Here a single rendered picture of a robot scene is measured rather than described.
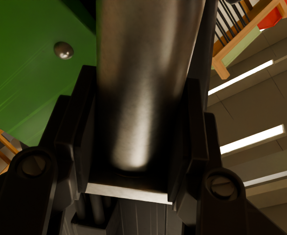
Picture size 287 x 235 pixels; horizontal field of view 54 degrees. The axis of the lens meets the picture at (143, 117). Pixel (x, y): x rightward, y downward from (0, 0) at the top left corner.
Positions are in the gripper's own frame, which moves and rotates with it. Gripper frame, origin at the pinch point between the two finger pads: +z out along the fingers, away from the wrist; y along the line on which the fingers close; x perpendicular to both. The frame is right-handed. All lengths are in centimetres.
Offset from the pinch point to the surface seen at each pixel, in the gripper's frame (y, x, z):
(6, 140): -240, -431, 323
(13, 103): -8.3, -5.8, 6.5
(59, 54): -4.6, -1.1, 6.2
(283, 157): 152, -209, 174
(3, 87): -8.6, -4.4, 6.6
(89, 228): -2.9, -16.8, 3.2
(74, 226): -4.2, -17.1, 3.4
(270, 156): 145, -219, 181
